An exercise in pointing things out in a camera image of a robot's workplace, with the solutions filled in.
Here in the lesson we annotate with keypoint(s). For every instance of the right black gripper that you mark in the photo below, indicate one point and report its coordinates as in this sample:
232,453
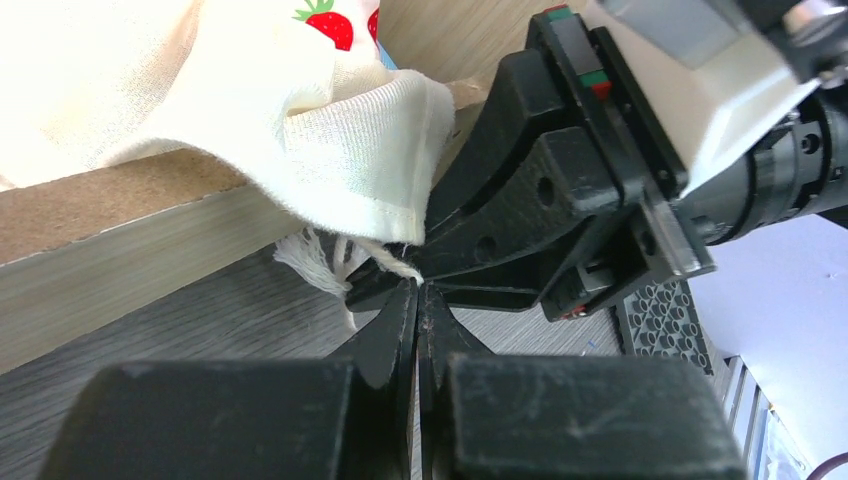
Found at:
627,138

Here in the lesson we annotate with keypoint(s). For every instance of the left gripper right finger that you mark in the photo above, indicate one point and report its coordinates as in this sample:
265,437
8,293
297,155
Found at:
490,416

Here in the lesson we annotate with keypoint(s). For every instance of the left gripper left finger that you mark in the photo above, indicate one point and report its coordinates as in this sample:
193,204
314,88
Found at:
343,416

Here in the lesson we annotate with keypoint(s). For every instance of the wooden pet bed frame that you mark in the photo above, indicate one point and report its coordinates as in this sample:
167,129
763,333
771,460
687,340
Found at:
80,252

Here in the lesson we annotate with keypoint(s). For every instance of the strawberry print ruffled blanket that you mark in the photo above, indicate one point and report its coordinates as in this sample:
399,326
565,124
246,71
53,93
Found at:
294,95

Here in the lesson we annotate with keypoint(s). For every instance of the black perforated pad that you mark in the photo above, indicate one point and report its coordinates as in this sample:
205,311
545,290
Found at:
660,320

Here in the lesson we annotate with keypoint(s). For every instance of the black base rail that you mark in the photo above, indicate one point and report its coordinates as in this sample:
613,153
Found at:
768,450

